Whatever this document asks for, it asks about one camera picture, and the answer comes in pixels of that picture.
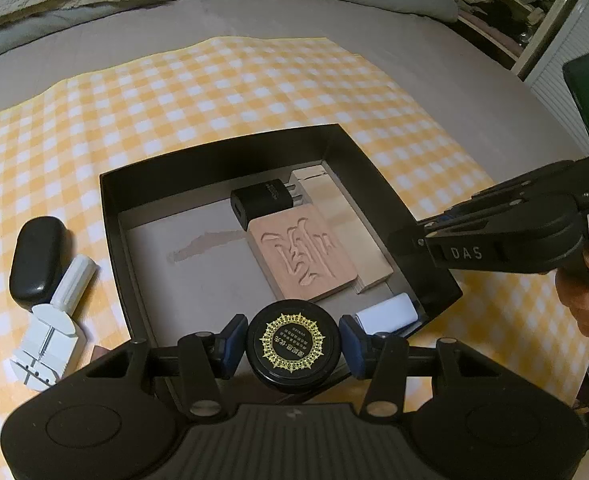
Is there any person's right hand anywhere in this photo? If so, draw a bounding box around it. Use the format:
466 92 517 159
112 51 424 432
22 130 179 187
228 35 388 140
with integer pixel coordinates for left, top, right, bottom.
557 245 589 338

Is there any carved wooden block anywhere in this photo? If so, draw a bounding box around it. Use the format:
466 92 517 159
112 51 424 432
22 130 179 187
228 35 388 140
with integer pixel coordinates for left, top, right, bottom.
247 205 359 304

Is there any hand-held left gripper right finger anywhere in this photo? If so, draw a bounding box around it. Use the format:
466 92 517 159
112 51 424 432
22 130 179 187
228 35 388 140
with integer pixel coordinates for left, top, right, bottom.
339 314 505 418

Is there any yellow checkered mat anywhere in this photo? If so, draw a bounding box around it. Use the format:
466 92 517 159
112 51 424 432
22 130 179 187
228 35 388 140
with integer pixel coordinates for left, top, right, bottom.
0 36 589 480

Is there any small white box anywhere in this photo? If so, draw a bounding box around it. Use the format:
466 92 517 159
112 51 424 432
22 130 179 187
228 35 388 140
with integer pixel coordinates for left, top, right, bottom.
355 294 418 335

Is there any white watch band tool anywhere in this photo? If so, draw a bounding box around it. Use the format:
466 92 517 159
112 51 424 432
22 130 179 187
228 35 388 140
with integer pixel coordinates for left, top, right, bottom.
12 255 98 392

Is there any open wardrobe shelf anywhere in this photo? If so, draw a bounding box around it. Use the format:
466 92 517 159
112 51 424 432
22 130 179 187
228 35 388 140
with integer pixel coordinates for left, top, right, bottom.
399 0 589 81

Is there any grey bed sheet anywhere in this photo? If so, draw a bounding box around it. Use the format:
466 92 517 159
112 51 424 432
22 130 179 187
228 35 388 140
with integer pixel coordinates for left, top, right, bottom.
0 0 589 201

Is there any white slatted cabinet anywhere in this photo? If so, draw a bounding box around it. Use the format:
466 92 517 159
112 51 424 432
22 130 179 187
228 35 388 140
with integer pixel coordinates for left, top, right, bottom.
524 0 589 161

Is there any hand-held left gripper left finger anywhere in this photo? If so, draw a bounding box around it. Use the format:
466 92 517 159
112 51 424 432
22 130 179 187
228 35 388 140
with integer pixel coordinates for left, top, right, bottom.
82 314 248 418

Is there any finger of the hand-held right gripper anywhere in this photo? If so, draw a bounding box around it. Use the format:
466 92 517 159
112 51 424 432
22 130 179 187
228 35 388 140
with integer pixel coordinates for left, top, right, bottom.
421 160 582 227
387 225 437 263

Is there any black round tin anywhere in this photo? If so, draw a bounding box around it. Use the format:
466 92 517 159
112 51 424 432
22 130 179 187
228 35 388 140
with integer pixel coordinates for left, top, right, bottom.
247 298 344 395

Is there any black cardboard box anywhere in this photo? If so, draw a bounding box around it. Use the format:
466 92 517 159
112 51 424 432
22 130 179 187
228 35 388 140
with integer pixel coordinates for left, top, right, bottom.
99 123 464 413

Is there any plain light wooden block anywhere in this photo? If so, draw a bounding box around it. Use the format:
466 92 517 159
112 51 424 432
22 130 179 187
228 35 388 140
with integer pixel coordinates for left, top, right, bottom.
288 167 395 294

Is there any black charger plug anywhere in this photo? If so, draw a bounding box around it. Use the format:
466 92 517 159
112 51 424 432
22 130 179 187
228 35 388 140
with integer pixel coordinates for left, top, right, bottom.
230 178 309 224

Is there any black oval case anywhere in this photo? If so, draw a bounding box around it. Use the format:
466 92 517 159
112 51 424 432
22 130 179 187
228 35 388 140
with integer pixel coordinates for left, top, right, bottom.
8 216 70 311

